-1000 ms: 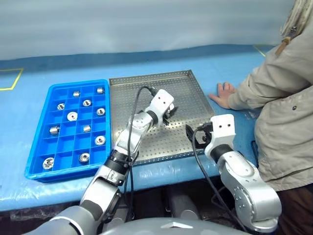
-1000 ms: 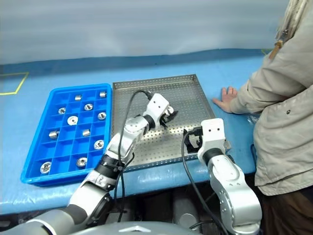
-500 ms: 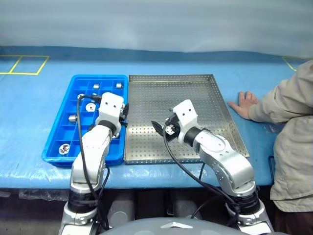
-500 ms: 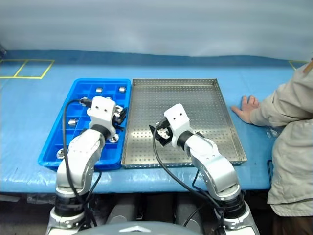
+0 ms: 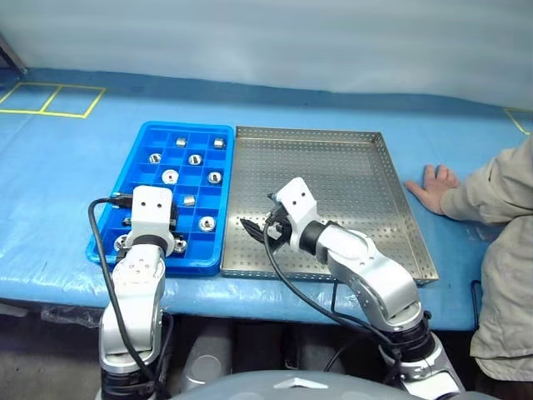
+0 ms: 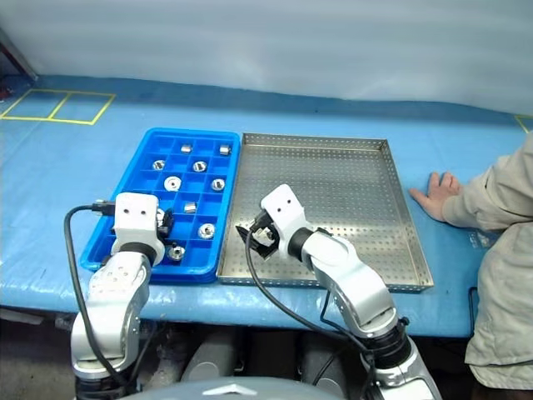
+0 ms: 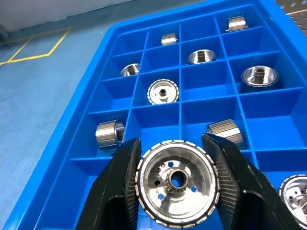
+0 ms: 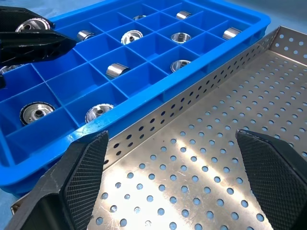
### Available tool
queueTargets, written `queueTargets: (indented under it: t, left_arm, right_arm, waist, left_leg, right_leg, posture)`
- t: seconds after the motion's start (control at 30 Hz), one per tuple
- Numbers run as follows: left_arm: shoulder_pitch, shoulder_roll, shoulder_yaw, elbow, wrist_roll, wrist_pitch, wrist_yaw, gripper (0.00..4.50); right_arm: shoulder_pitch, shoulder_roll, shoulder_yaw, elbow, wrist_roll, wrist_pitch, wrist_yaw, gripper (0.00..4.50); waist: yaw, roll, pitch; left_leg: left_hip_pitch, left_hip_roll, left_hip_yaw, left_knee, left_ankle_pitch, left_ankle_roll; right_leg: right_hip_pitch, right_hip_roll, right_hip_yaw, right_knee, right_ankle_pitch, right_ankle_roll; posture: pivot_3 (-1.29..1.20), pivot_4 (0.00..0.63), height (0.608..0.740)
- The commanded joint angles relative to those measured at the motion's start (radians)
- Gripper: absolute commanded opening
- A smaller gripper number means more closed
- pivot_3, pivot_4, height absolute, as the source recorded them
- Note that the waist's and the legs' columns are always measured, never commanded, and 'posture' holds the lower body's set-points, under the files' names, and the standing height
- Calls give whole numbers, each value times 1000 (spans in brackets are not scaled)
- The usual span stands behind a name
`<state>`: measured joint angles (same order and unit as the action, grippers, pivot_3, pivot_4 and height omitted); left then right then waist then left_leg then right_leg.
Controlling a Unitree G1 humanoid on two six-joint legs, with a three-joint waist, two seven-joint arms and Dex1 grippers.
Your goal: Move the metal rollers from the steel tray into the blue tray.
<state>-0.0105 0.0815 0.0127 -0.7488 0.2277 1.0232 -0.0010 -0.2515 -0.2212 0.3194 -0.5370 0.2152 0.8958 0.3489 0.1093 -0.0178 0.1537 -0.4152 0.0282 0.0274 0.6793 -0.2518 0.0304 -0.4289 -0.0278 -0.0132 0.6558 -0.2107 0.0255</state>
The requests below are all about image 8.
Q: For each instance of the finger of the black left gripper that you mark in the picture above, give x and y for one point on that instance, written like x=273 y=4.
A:
x=36 y=45
x=9 y=16

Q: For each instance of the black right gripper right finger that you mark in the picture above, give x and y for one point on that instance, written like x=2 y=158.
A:
x=275 y=182

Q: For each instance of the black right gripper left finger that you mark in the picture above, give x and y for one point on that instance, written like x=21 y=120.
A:
x=72 y=182

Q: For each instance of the perforated steel tray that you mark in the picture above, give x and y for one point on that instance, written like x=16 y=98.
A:
x=129 y=155

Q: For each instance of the blue compartment plastic tray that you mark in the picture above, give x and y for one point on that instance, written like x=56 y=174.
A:
x=144 y=55

